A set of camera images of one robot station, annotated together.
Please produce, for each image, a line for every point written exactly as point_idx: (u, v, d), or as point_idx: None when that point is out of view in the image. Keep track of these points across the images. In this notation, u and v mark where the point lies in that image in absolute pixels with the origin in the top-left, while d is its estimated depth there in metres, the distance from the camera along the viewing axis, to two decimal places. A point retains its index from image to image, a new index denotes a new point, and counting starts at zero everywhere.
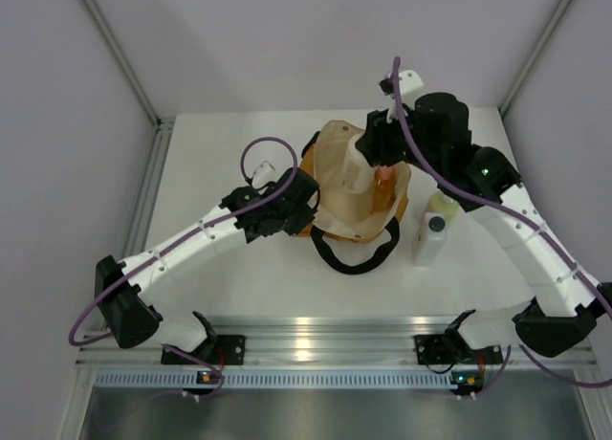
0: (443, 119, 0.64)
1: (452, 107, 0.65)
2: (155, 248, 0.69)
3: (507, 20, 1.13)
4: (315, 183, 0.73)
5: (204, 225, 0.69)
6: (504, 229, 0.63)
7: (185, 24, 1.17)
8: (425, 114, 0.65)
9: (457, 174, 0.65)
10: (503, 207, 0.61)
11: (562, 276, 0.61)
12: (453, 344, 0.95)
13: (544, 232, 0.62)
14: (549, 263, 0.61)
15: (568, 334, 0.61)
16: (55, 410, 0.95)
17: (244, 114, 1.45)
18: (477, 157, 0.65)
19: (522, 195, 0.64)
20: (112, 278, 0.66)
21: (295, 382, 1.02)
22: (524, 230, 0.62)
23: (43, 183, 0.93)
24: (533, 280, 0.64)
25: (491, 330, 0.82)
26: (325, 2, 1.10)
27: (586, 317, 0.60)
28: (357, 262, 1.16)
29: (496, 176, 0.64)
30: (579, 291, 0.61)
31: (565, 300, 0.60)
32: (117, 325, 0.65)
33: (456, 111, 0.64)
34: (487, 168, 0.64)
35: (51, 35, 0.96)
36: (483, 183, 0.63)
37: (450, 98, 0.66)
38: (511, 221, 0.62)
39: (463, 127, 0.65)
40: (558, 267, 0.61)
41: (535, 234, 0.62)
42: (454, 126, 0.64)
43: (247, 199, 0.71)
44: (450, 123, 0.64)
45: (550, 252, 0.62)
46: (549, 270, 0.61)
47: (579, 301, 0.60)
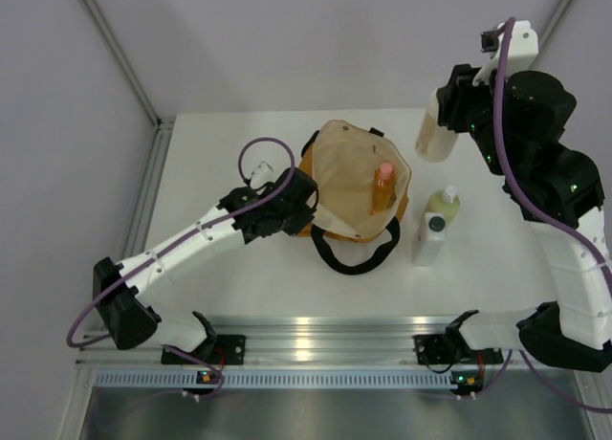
0: (542, 111, 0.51)
1: (556, 98, 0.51)
2: (153, 249, 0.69)
3: (507, 19, 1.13)
4: (313, 183, 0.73)
5: (201, 226, 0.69)
6: (564, 249, 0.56)
7: (185, 24, 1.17)
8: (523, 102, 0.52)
9: (535, 181, 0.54)
10: (578, 234, 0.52)
11: (603, 313, 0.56)
12: (452, 342, 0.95)
13: (607, 268, 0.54)
14: (598, 298, 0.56)
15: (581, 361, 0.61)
16: (56, 409, 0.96)
17: (243, 114, 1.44)
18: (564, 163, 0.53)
19: (599, 219, 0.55)
20: (109, 280, 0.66)
21: (295, 382, 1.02)
22: (586, 260, 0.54)
23: (43, 183, 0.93)
24: (569, 302, 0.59)
25: (494, 334, 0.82)
26: (325, 2, 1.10)
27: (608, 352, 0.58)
28: (357, 261, 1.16)
29: (581, 193, 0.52)
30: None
31: (594, 334, 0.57)
32: (115, 326, 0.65)
33: (561, 106, 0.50)
34: (576, 184, 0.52)
35: (50, 35, 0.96)
36: (566, 200, 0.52)
37: (561, 86, 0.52)
38: (578, 249, 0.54)
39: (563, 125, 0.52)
40: (604, 303, 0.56)
41: (597, 268, 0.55)
42: (554, 126, 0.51)
43: (245, 199, 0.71)
44: (552, 121, 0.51)
45: (602, 287, 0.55)
46: (593, 303, 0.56)
47: (608, 336, 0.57)
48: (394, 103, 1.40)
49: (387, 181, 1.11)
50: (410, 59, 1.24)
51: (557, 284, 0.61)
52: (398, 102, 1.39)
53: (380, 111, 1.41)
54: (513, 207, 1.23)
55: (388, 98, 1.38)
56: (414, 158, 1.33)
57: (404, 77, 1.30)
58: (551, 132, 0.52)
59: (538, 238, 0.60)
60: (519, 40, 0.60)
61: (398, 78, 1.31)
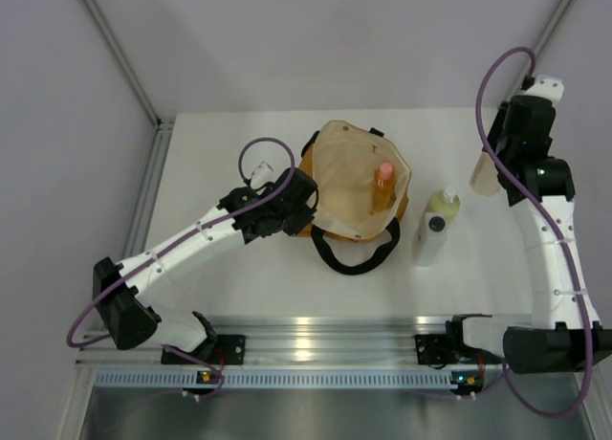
0: (524, 110, 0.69)
1: (541, 107, 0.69)
2: (153, 249, 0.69)
3: (507, 20, 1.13)
4: (313, 183, 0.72)
5: (202, 226, 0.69)
6: (532, 228, 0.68)
7: (185, 24, 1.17)
8: (516, 105, 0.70)
9: (514, 165, 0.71)
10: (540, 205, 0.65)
11: (559, 291, 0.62)
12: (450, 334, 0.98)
13: (566, 245, 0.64)
14: (556, 274, 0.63)
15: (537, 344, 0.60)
16: (56, 409, 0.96)
17: (243, 114, 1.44)
18: (544, 161, 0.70)
19: (564, 208, 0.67)
20: (109, 280, 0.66)
21: (295, 382, 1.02)
22: (547, 233, 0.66)
23: (43, 182, 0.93)
24: (536, 286, 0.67)
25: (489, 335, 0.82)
26: (325, 2, 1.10)
27: (563, 333, 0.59)
28: (357, 261, 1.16)
29: (550, 178, 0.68)
30: (571, 312, 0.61)
31: (551, 312, 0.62)
32: (115, 326, 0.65)
33: (542, 110, 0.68)
34: (543, 170, 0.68)
35: (50, 36, 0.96)
36: (533, 178, 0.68)
37: (546, 102, 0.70)
38: (540, 222, 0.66)
39: (543, 129, 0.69)
40: (562, 282, 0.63)
41: (557, 244, 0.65)
42: (533, 124, 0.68)
43: (245, 199, 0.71)
44: (531, 120, 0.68)
45: (561, 264, 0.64)
46: (550, 277, 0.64)
47: (564, 318, 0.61)
48: (394, 103, 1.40)
49: (387, 181, 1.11)
50: (410, 59, 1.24)
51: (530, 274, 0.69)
52: (398, 102, 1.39)
53: (380, 111, 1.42)
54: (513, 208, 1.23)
55: (387, 98, 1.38)
56: (414, 158, 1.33)
57: (404, 77, 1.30)
58: (535, 130, 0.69)
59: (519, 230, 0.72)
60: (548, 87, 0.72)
61: (398, 79, 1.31)
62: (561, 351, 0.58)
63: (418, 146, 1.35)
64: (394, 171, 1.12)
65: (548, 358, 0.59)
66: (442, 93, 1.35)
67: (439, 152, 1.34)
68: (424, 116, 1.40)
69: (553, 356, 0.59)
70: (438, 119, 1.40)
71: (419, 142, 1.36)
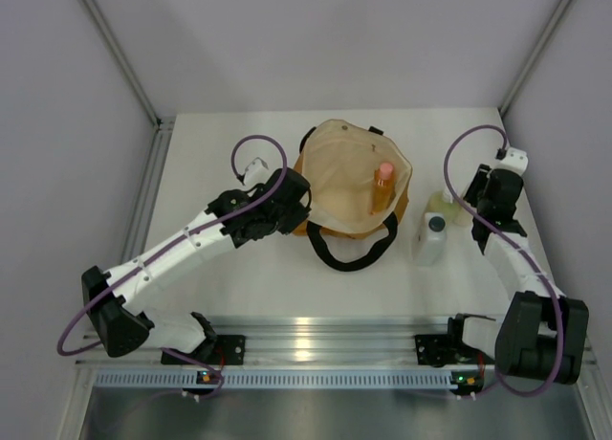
0: (497, 184, 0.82)
1: (511, 180, 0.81)
2: (140, 257, 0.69)
3: (508, 18, 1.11)
4: (305, 184, 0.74)
5: (189, 232, 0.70)
6: (495, 247, 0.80)
7: (184, 24, 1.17)
8: (491, 178, 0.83)
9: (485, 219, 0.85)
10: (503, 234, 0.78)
11: (525, 275, 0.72)
12: (451, 329, 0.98)
13: (524, 251, 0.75)
14: (521, 269, 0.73)
15: (515, 315, 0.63)
16: (56, 409, 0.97)
17: (242, 114, 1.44)
18: (508, 220, 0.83)
19: (522, 238, 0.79)
20: (98, 289, 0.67)
21: (295, 382, 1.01)
22: (508, 248, 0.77)
23: (42, 183, 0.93)
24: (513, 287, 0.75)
25: (485, 336, 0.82)
26: (323, 1, 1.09)
27: (535, 296, 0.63)
28: (356, 257, 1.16)
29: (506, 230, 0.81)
30: (539, 287, 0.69)
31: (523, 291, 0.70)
32: (104, 335, 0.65)
33: (511, 186, 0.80)
34: (499, 221, 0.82)
35: (49, 37, 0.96)
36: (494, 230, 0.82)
37: (516, 175, 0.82)
38: (501, 241, 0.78)
39: (511, 199, 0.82)
40: (526, 270, 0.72)
41: (516, 251, 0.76)
42: (501, 194, 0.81)
43: (233, 203, 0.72)
44: (499, 190, 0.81)
45: (523, 262, 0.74)
46: (517, 274, 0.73)
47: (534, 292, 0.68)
48: (394, 103, 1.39)
49: (387, 181, 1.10)
50: (410, 59, 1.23)
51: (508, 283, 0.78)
52: (397, 101, 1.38)
53: (380, 111, 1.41)
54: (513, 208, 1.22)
55: (387, 98, 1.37)
56: (413, 158, 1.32)
57: (404, 77, 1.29)
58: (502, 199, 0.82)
59: (493, 261, 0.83)
60: (515, 159, 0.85)
61: (397, 78, 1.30)
62: (539, 313, 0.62)
63: (418, 145, 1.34)
64: (394, 170, 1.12)
65: (529, 325, 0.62)
66: (442, 93, 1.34)
67: (439, 152, 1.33)
68: (424, 116, 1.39)
69: (533, 323, 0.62)
70: (439, 119, 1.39)
71: (419, 142, 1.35)
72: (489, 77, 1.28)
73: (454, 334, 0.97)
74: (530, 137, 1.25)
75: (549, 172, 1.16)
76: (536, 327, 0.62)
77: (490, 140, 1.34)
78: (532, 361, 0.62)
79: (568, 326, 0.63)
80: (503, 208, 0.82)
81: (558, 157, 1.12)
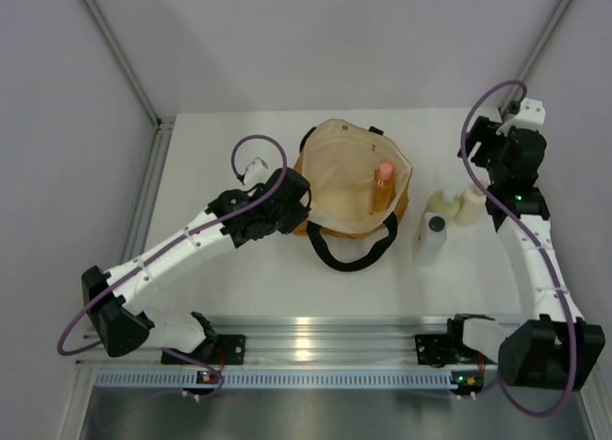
0: (518, 149, 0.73)
1: (534, 147, 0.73)
2: (140, 257, 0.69)
3: (508, 18, 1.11)
4: (305, 184, 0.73)
5: (189, 232, 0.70)
6: (513, 238, 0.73)
7: (185, 24, 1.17)
8: (512, 142, 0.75)
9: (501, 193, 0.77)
10: (519, 221, 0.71)
11: (542, 288, 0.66)
12: (451, 329, 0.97)
13: (544, 251, 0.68)
14: (537, 277, 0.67)
15: (525, 339, 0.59)
16: (56, 409, 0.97)
17: (242, 114, 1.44)
18: (527, 191, 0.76)
19: (543, 226, 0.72)
20: (98, 289, 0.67)
21: (295, 382, 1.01)
22: (527, 244, 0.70)
23: (43, 183, 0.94)
24: (523, 293, 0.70)
25: (487, 339, 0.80)
26: (324, 1, 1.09)
27: (547, 323, 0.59)
28: (355, 258, 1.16)
29: (526, 207, 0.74)
30: (554, 307, 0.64)
31: (536, 308, 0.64)
32: (104, 335, 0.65)
33: (535, 152, 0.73)
34: (519, 196, 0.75)
35: (49, 38, 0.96)
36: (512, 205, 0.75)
37: (540, 142, 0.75)
38: (520, 232, 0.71)
39: (532, 168, 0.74)
40: (543, 281, 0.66)
41: (535, 250, 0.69)
42: (522, 162, 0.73)
43: (234, 203, 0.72)
44: (520, 157, 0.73)
45: (540, 269, 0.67)
46: (533, 283, 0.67)
47: (549, 314, 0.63)
48: (394, 103, 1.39)
49: (387, 181, 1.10)
50: (410, 59, 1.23)
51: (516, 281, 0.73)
52: (398, 102, 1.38)
53: (380, 111, 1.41)
54: None
55: (387, 98, 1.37)
56: (413, 158, 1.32)
57: (404, 77, 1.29)
58: (524, 168, 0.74)
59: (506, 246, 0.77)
60: (532, 111, 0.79)
61: (397, 78, 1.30)
62: (550, 340, 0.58)
63: (418, 145, 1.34)
64: (394, 171, 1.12)
65: (536, 351, 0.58)
66: (443, 93, 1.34)
67: (439, 151, 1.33)
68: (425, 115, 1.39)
69: (540, 349, 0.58)
70: (439, 119, 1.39)
71: (419, 142, 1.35)
72: (489, 77, 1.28)
73: (454, 335, 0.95)
74: None
75: (550, 172, 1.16)
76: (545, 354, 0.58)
77: None
78: (535, 379, 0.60)
79: (581, 353, 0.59)
80: (521, 178, 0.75)
81: (558, 157, 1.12)
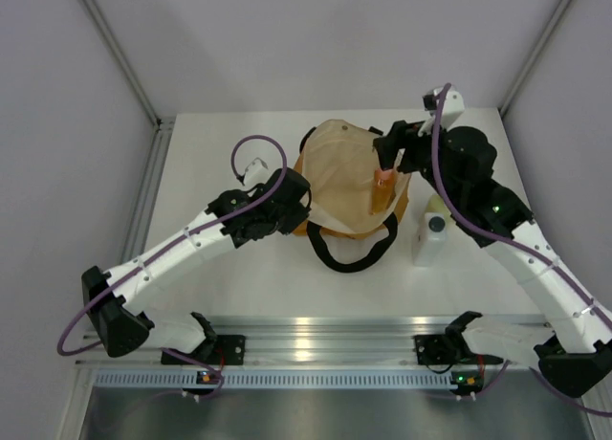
0: (470, 159, 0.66)
1: (482, 150, 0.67)
2: (141, 257, 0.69)
3: (508, 18, 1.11)
4: (305, 185, 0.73)
5: (189, 232, 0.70)
6: (515, 261, 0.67)
7: (184, 25, 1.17)
8: (456, 153, 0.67)
9: (471, 209, 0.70)
10: (516, 243, 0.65)
11: (579, 312, 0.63)
12: (452, 344, 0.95)
13: (558, 267, 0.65)
14: (566, 300, 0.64)
15: (587, 372, 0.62)
16: (56, 409, 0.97)
17: (242, 114, 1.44)
18: (491, 193, 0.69)
19: (535, 232, 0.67)
20: (98, 289, 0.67)
21: (295, 382, 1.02)
22: (537, 265, 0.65)
23: (43, 184, 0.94)
24: (551, 315, 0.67)
25: (501, 341, 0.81)
26: (323, 1, 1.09)
27: (606, 353, 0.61)
28: (354, 258, 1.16)
29: (509, 216, 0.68)
30: (597, 325, 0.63)
31: (582, 336, 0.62)
32: (104, 335, 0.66)
33: (486, 155, 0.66)
34: (497, 206, 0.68)
35: (49, 38, 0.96)
36: (494, 220, 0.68)
37: (481, 137, 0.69)
38: (523, 255, 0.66)
39: (488, 169, 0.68)
40: (575, 302, 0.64)
41: (549, 269, 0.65)
42: (480, 170, 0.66)
43: (234, 203, 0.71)
44: (478, 166, 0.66)
45: (564, 288, 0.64)
46: (565, 308, 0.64)
47: (598, 337, 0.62)
48: (394, 103, 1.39)
49: (387, 181, 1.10)
50: (409, 59, 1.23)
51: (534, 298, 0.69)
52: (398, 102, 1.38)
53: (380, 111, 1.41)
54: None
55: (387, 98, 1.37)
56: None
57: (404, 77, 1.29)
58: (480, 175, 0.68)
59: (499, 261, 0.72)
60: (452, 101, 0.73)
61: (397, 79, 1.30)
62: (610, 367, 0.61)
63: None
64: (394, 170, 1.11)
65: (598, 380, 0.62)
66: None
67: None
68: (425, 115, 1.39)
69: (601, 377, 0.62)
70: None
71: None
72: (489, 77, 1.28)
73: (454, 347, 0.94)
74: (530, 137, 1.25)
75: (549, 172, 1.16)
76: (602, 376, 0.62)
77: (491, 140, 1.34)
78: None
79: None
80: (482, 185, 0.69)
81: (558, 158, 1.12)
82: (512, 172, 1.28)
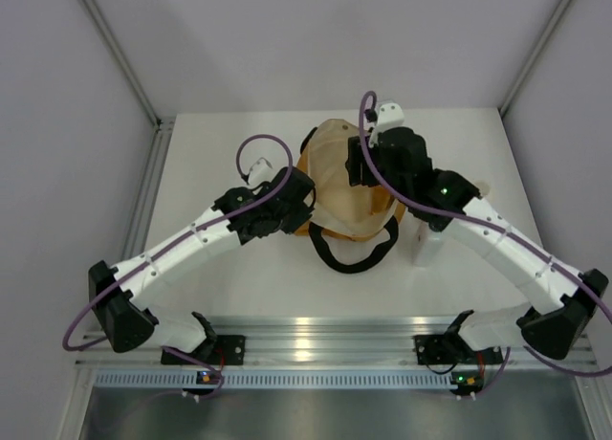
0: (402, 151, 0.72)
1: (413, 141, 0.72)
2: (147, 252, 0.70)
3: (507, 20, 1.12)
4: (309, 183, 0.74)
5: (196, 229, 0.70)
6: (472, 236, 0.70)
7: (185, 24, 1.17)
8: (389, 148, 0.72)
9: (423, 196, 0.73)
10: (468, 217, 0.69)
11: (540, 272, 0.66)
12: (453, 346, 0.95)
13: (512, 233, 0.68)
14: (526, 263, 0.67)
15: (562, 326, 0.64)
16: (56, 409, 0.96)
17: (243, 114, 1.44)
18: (438, 180, 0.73)
19: (483, 205, 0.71)
20: (104, 283, 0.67)
21: (295, 382, 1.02)
22: (491, 234, 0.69)
23: (44, 183, 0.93)
24: (517, 281, 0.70)
25: (493, 332, 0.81)
26: (324, 2, 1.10)
27: (574, 307, 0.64)
28: (354, 258, 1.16)
29: (458, 196, 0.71)
30: (560, 282, 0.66)
31: (549, 294, 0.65)
32: (111, 329, 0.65)
33: (415, 144, 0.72)
34: (446, 188, 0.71)
35: (50, 37, 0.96)
36: (444, 201, 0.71)
37: (409, 132, 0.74)
38: (478, 229, 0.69)
39: (424, 158, 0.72)
40: (535, 264, 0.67)
41: (504, 236, 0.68)
42: (414, 158, 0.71)
43: (240, 199, 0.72)
44: (410, 155, 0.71)
45: (522, 252, 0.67)
46: (529, 270, 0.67)
47: (563, 292, 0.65)
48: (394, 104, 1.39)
49: None
50: (409, 60, 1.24)
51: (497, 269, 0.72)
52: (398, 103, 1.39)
53: None
54: (514, 207, 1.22)
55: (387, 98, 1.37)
56: None
57: (404, 77, 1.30)
58: (418, 164, 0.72)
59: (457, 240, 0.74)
60: (389, 112, 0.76)
61: (397, 80, 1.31)
62: (581, 321, 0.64)
63: None
64: None
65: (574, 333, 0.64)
66: (442, 93, 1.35)
67: (439, 152, 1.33)
68: (425, 116, 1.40)
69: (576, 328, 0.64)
70: (439, 120, 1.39)
71: None
72: (489, 78, 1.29)
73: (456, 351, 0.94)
74: (530, 137, 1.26)
75: (549, 172, 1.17)
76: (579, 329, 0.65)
77: (491, 141, 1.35)
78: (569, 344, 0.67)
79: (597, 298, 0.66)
80: (424, 173, 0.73)
81: (558, 158, 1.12)
82: (511, 172, 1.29)
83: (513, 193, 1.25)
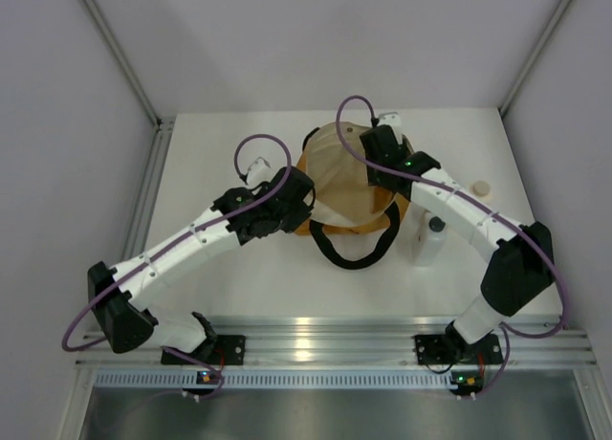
0: (371, 137, 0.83)
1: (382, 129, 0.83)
2: (146, 252, 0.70)
3: (507, 20, 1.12)
4: (307, 183, 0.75)
5: (195, 229, 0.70)
6: (428, 198, 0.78)
7: (185, 25, 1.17)
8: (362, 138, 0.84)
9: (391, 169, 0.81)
10: (426, 180, 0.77)
11: (481, 221, 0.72)
12: (452, 342, 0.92)
13: (459, 192, 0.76)
14: (470, 215, 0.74)
15: (502, 271, 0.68)
16: (56, 409, 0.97)
17: (243, 114, 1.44)
18: (405, 158, 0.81)
19: (441, 173, 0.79)
20: (103, 284, 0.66)
21: (295, 382, 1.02)
22: (442, 194, 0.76)
23: (44, 182, 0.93)
24: (469, 235, 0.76)
25: (485, 321, 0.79)
26: (324, 2, 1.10)
27: (509, 247, 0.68)
28: (354, 255, 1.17)
29: (421, 166, 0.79)
30: (499, 229, 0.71)
31: (489, 238, 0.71)
32: (110, 329, 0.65)
33: (382, 130, 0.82)
34: (409, 161, 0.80)
35: (50, 38, 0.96)
36: (406, 169, 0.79)
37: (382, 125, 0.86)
38: (433, 190, 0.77)
39: (393, 142, 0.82)
40: (478, 215, 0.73)
41: (452, 195, 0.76)
42: (382, 142, 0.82)
43: (240, 200, 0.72)
44: (378, 139, 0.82)
45: (468, 207, 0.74)
46: (471, 221, 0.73)
47: (501, 236, 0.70)
48: (394, 103, 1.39)
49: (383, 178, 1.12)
50: (410, 60, 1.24)
51: (457, 229, 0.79)
52: (398, 103, 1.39)
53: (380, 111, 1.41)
54: (514, 207, 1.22)
55: (387, 98, 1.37)
56: None
57: (404, 77, 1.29)
58: (385, 146, 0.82)
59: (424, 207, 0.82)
60: (388, 120, 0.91)
61: (397, 80, 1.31)
62: (520, 263, 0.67)
63: (420, 144, 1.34)
64: None
65: (514, 275, 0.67)
66: (442, 93, 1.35)
67: (439, 152, 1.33)
68: (424, 116, 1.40)
69: (516, 272, 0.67)
70: (439, 120, 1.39)
71: (420, 142, 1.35)
72: (489, 78, 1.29)
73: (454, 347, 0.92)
74: (530, 137, 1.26)
75: (550, 173, 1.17)
76: (522, 275, 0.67)
77: (491, 141, 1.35)
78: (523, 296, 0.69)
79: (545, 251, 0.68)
80: (394, 152, 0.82)
81: (558, 157, 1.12)
82: (511, 172, 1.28)
83: (514, 193, 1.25)
